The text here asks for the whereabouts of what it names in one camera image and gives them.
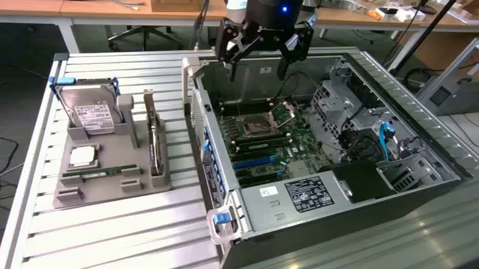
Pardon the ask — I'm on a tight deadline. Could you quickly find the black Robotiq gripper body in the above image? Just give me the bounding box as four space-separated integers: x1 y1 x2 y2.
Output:
241 0 303 52

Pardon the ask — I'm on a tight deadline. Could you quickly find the Nvidia graphics card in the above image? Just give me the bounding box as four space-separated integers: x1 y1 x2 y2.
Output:
143 89 168 177

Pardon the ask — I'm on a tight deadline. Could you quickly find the black office chair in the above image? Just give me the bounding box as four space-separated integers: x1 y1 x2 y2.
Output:
107 25 184 51

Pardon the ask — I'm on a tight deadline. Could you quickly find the silver disk bay cage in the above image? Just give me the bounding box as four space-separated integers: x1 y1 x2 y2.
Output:
309 79 390 135

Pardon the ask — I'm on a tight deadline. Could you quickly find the open socket cover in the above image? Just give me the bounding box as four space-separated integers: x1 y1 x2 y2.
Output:
265 101 299 131

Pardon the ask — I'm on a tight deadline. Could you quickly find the white small device box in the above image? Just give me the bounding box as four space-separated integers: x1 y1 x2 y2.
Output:
392 10 426 22

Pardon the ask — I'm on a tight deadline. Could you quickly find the CPU socket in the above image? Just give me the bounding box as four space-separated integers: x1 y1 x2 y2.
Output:
241 115 276 138

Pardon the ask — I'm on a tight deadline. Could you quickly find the black tripod pole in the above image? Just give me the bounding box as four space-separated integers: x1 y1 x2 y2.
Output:
387 0 459 75

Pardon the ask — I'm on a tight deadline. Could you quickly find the green motherboard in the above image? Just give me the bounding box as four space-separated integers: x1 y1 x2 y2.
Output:
216 99 327 188

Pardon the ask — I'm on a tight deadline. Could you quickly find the black round stand base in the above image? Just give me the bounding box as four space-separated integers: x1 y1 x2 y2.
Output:
410 1 438 15

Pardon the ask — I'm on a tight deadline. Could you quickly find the RAM stick in slot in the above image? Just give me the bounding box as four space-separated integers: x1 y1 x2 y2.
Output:
235 136 293 154

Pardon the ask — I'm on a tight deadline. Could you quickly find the black expansion slot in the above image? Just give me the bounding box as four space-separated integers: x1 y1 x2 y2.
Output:
228 150 271 163
239 174 285 188
235 167 280 180

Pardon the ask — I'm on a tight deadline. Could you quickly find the hard disk in blue carrier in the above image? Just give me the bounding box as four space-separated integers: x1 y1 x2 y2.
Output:
48 76 127 136

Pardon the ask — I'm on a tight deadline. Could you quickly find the blue expansion slot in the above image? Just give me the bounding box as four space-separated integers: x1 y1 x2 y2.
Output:
232 156 276 169

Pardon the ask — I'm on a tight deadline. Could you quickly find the grey computer tower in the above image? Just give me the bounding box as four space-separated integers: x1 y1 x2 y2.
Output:
415 38 479 117

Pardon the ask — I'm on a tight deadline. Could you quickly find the grey parts rack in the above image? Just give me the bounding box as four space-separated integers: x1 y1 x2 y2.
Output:
52 94 172 210

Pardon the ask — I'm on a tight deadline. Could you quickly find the black plastic shroud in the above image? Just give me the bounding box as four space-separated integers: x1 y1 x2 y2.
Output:
317 161 398 204

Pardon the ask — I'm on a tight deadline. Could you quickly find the green RAM stick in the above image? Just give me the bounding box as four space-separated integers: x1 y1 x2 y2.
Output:
61 164 137 179

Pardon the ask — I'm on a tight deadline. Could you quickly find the silver CPU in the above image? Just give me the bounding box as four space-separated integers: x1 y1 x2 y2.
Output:
69 146 97 168

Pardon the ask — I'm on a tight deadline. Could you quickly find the grey power supply unit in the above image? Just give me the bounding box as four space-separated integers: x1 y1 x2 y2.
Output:
237 169 355 234

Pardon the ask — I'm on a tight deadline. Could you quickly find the black open PC case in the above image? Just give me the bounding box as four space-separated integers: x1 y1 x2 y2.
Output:
180 52 474 269

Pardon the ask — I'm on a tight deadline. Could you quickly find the robot wrist cable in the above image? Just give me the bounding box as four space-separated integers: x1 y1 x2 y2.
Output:
191 0 211 52

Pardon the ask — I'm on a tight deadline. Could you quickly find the black looped wire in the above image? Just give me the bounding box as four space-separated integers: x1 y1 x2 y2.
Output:
275 71 323 103

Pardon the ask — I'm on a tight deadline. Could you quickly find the wooden desk with white frame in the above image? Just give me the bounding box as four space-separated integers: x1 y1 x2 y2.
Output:
0 0 229 54
312 0 479 71

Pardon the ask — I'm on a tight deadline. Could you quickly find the grey cable on desk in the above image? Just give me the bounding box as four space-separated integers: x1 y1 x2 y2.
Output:
113 0 145 11

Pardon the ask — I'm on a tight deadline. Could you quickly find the black wire bundle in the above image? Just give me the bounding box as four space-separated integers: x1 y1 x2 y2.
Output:
339 131 386 163

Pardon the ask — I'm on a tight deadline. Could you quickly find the blue SATA wire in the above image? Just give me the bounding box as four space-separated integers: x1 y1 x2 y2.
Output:
378 120 396 162

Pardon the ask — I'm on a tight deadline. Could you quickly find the grey disk bay bracket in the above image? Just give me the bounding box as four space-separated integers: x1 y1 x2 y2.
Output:
376 153 450 194

